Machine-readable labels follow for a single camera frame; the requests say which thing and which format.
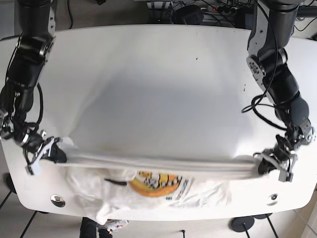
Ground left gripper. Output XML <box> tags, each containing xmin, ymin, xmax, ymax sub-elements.
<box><xmin>253</xmin><ymin>149</ymin><xmax>297</xmax><ymax>175</ymax></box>

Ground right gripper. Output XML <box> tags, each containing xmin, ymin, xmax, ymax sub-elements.
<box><xmin>24</xmin><ymin>137</ymin><xmax>67</xmax><ymax>165</ymax></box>

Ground white printed T-shirt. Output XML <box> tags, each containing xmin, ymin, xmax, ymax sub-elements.
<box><xmin>51</xmin><ymin>136</ymin><xmax>279</xmax><ymax>226</ymax></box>

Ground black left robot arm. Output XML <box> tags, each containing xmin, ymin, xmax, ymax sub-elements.
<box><xmin>242</xmin><ymin>0</ymin><xmax>315</xmax><ymax>182</ymax></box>

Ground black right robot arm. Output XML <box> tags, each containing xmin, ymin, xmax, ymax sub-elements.
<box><xmin>0</xmin><ymin>0</ymin><xmax>67</xmax><ymax>175</ymax></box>

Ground right silver table grommet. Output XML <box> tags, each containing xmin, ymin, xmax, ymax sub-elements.
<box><xmin>266</xmin><ymin>193</ymin><xmax>279</xmax><ymax>206</ymax></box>

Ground silver table grommet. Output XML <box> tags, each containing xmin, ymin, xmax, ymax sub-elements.
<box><xmin>266</xmin><ymin>193</ymin><xmax>279</xmax><ymax>206</ymax></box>
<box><xmin>51</xmin><ymin>194</ymin><xmax>66</xmax><ymax>208</ymax></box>

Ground left silver table grommet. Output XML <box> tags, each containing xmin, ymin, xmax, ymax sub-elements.
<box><xmin>51</xmin><ymin>194</ymin><xmax>66</xmax><ymax>208</ymax></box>

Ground black round stand base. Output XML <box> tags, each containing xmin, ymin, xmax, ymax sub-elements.
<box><xmin>230</xmin><ymin>216</ymin><xmax>255</xmax><ymax>233</ymax></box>

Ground black trousers of person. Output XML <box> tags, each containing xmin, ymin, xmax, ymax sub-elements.
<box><xmin>79</xmin><ymin>217</ymin><xmax>112</xmax><ymax>238</ymax></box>

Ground white orange sneaker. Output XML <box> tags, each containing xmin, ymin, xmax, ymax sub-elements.
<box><xmin>97</xmin><ymin>220</ymin><xmax>129</xmax><ymax>233</ymax></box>

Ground black power adapter box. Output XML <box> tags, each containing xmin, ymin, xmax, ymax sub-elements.
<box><xmin>172</xmin><ymin>5</ymin><xmax>204</xmax><ymax>25</ymax></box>

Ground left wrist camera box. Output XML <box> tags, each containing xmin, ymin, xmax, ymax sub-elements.
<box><xmin>278</xmin><ymin>171</ymin><xmax>293</xmax><ymax>182</ymax></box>

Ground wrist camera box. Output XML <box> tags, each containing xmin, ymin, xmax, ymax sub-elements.
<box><xmin>25</xmin><ymin>163</ymin><xmax>41</xmax><ymax>176</ymax></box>
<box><xmin>278</xmin><ymin>171</ymin><xmax>293</xmax><ymax>182</ymax></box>

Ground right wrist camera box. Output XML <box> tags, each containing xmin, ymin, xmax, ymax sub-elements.
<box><xmin>25</xmin><ymin>163</ymin><xmax>41</xmax><ymax>176</ymax></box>

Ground tangled black cables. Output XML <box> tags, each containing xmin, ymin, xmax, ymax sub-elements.
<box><xmin>146</xmin><ymin>0</ymin><xmax>317</xmax><ymax>33</ymax></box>

